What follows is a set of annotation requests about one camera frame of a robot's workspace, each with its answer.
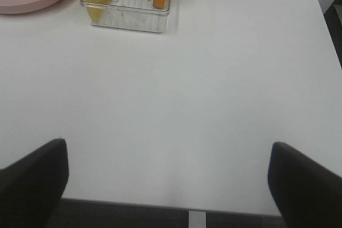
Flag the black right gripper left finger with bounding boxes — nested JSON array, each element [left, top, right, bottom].
[[1, 138, 69, 227]]

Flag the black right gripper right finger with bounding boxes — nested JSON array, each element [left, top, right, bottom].
[[268, 142, 341, 227]]

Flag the white table leg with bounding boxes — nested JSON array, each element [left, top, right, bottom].
[[188, 211, 206, 228]]

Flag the clear right plastic container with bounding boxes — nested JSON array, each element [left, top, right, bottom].
[[80, 0, 171, 33]]

